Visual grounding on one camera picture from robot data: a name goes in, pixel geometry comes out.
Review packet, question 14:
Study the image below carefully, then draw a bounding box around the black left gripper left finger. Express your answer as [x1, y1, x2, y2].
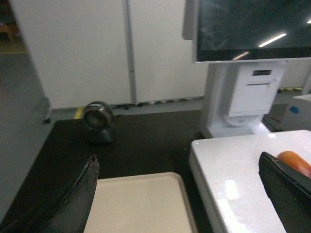
[1, 155, 100, 233]

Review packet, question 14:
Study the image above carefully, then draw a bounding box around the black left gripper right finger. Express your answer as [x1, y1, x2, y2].
[259, 152, 311, 233]

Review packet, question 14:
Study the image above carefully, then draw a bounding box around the white checkout scale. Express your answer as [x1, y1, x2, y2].
[189, 130, 311, 233]

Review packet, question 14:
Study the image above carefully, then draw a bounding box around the black slatted checkout counter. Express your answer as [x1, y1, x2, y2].
[0, 110, 212, 233]

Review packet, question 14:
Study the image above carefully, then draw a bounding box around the white blue label printer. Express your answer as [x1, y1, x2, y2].
[281, 94, 311, 131]

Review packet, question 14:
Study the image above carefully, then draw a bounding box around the beige plastic tray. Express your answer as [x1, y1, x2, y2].
[84, 172, 198, 233]

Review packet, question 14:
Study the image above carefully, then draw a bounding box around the round black barcode scanner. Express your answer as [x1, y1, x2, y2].
[83, 101, 114, 144]

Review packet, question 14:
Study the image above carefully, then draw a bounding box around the white POS terminal stand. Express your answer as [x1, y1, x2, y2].
[182, 0, 311, 138]

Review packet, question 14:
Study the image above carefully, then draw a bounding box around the white rolling partition panel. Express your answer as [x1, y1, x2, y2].
[10, 0, 207, 109]

